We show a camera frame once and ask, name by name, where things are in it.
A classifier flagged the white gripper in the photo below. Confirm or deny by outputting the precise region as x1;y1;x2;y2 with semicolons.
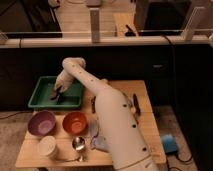
50;70;74;101

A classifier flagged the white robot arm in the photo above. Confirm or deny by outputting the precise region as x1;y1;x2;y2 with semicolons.
54;57;159;171

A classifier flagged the green plastic tray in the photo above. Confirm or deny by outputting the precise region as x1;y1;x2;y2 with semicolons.
28;76;84;109

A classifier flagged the purple bowl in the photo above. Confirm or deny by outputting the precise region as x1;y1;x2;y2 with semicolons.
28;110;56;136

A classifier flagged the orange bowl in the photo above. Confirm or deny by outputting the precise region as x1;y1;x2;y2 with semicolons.
62;111;88;135

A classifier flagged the dark grape bunch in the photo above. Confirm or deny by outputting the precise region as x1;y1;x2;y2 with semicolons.
91;96;96;113

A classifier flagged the white cup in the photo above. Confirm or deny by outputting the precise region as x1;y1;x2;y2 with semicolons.
37;136;58;158

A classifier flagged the grey blue cloth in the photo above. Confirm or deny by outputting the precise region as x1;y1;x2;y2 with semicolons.
89;120;108;152

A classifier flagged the metal spoon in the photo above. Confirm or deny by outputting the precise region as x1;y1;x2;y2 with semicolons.
55;155;84;162

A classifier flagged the blue device on floor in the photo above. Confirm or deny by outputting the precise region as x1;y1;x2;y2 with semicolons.
161;134;178;154

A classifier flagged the white divider rail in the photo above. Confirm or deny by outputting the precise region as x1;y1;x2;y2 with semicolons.
0;8;213;48

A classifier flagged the black brush with wooden handle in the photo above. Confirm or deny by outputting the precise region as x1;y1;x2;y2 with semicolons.
133;93;141;116

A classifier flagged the black cable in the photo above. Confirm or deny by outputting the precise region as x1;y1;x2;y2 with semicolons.
161;34;194;171

